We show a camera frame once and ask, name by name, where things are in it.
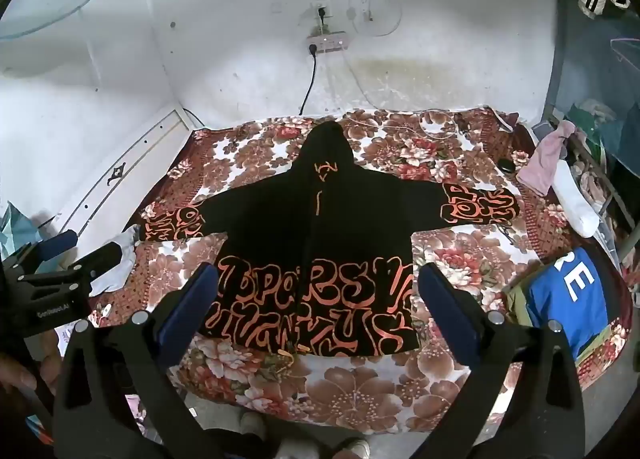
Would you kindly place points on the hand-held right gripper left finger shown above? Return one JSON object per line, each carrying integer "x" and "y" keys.
{"x": 194, "y": 301}

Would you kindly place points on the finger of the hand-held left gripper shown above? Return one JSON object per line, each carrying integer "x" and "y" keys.
{"x": 57, "y": 245}
{"x": 102, "y": 259}

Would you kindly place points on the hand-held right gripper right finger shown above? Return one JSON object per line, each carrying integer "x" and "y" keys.
{"x": 445, "y": 306}

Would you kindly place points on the black hoodie with orange print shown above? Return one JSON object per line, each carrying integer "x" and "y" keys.
{"x": 320, "y": 239}

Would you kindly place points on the person's left hand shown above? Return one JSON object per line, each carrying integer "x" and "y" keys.
{"x": 22, "y": 374}

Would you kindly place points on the white crumpled cloth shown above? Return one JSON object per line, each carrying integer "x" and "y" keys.
{"x": 117, "y": 266}

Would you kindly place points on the floral blanket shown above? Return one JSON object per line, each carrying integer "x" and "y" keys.
{"x": 450, "y": 259}

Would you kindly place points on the white bed side board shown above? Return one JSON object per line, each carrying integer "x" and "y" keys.
{"x": 125, "y": 159}

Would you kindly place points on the blue shirt with white letters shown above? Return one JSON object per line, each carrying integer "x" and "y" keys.
{"x": 567, "y": 296}

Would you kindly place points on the white shoe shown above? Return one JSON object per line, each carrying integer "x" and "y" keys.
{"x": 325, "y": 450}
{"x": 252, "y": 425}

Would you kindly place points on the small black round object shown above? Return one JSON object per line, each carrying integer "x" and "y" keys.
{"x": 507, "y": 167}

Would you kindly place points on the white rolled cloth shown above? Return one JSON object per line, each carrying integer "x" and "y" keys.
{"x": 575, "y": 204}

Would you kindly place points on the pink cloth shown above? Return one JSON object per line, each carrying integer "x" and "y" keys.
{"x": 545, "y": 164}

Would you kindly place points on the white power strip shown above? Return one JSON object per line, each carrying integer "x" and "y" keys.
{"x": 327, "y": 43}

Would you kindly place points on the white wall socket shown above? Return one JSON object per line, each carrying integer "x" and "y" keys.
{"x": 320, "y": 7}

